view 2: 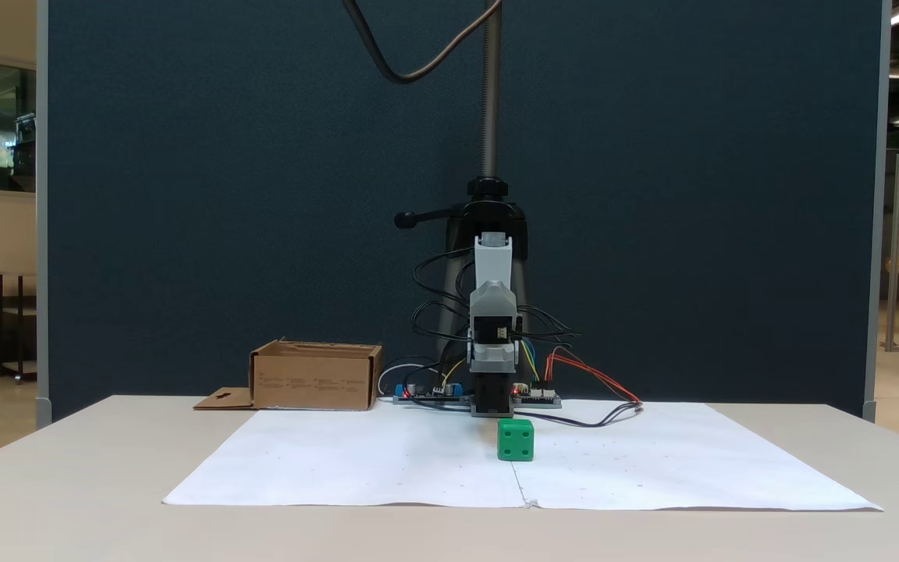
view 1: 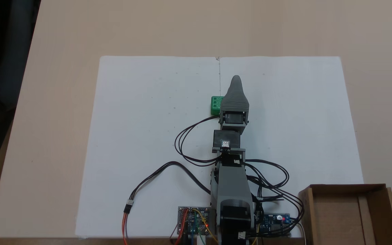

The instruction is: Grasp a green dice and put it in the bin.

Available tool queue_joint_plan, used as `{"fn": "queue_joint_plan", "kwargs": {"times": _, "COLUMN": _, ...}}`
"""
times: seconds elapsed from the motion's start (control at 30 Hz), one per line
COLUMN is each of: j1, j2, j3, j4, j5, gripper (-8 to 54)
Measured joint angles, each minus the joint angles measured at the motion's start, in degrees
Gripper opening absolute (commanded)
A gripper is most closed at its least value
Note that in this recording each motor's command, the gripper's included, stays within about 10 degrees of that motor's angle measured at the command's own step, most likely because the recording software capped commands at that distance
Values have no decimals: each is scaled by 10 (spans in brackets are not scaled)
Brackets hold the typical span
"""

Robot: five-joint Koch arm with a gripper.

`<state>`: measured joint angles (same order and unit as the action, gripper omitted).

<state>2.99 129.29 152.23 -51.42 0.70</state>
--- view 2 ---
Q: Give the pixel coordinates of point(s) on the green dice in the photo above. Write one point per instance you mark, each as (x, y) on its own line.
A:
(513, 445)

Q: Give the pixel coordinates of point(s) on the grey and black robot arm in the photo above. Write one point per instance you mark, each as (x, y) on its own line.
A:
(492, 300)

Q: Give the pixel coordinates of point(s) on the blue power converter board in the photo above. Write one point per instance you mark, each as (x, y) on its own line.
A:
(449, 389)

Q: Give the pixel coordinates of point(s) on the motor driver circuit board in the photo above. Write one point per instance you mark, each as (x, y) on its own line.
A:
(539, 400)

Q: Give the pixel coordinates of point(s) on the brown cardboard box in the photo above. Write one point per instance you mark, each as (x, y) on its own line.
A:
(309, 382)

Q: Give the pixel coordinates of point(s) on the large white paper sheet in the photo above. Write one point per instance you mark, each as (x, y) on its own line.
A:
(356, 468)

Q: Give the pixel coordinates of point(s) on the dark blue partition panel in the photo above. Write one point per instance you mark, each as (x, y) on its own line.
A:
(184, 195)

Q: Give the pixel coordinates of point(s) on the black shelf rack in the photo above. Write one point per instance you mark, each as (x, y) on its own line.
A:
(0, 328)

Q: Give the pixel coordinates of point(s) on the framed window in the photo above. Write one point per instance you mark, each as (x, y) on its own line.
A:
(12, 125)

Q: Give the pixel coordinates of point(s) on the black camera stand with pole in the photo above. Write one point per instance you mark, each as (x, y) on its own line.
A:
(491, 117)

